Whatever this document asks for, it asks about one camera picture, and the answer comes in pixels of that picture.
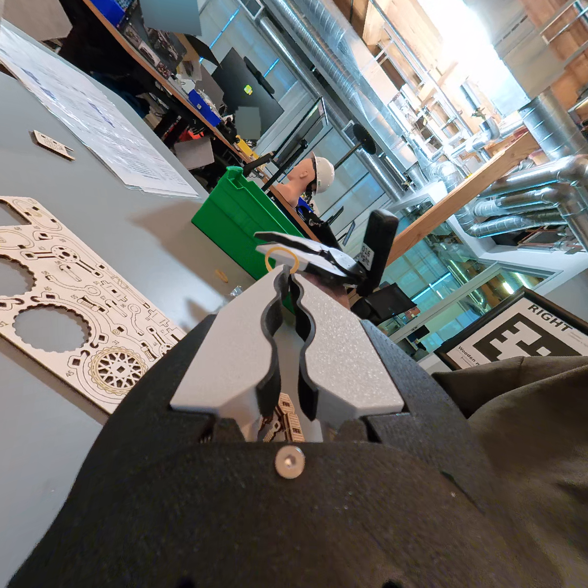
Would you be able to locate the small wooden model assembly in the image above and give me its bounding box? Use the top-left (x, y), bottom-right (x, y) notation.
top-left (259, 393), bottom-right (304, 443)

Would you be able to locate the green plastic bin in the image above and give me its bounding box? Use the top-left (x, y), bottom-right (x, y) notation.
top-left (191, 166), bottom-right (318, 318)

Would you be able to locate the framed marker sign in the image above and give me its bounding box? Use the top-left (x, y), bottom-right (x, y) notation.
top-left (434, 287), bottom-right (588, 370)

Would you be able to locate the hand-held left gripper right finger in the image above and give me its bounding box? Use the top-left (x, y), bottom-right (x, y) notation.
top-left (289, 276), bottom-right (405, 422)

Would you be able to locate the black monitor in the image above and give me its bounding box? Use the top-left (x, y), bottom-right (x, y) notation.
top-left (213, 46), bottom-right (285, 138)

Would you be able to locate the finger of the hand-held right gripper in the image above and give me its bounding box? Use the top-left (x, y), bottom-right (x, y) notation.
top-left (256, 243), bottom-right (355, 279)
top-left (254, 232), bottom-right (329, 258)

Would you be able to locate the blue storage box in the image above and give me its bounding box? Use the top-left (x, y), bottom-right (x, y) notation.
top-left (187, 87), bottom-right (222, 128)

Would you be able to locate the white printed paper sheet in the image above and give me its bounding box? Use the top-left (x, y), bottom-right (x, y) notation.
top-left (0, 21), bottom-right (199, 199)

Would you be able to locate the silver ventilation duct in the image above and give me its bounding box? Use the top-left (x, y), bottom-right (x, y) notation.
top-left (257, 0), bottom-right (414, 198)

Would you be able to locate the wooden beam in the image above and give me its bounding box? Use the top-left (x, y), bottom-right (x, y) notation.
top-left (386, 133), bottom-right (543, 267)

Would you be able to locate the olive brown sweater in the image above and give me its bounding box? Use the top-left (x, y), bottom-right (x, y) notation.
top-left (432, 354), bottom-right (588, 588)

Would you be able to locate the wooden sheet with round holes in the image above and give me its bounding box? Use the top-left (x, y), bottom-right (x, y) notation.
top-left (0, 197), bottom-right (189, 414)

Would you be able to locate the tan rubber band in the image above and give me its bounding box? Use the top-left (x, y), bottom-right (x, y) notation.
top-left (266, 247), bottom-right (300, 276)

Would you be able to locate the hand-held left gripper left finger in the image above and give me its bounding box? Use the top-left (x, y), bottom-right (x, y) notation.
top-left (170, 269), bottom-right (283, 414)

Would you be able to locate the mannequin bust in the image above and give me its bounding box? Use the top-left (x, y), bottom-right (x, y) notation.
top-left (280, 158), bottom-right (322, 207)

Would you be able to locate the small slotted wooden part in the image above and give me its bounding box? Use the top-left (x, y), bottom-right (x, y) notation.
top-left (30, 130), bottom-right (75, 161)

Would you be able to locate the white hard hat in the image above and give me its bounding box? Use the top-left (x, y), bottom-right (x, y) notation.
top-left (311, 155), bottom-right (336, 194)

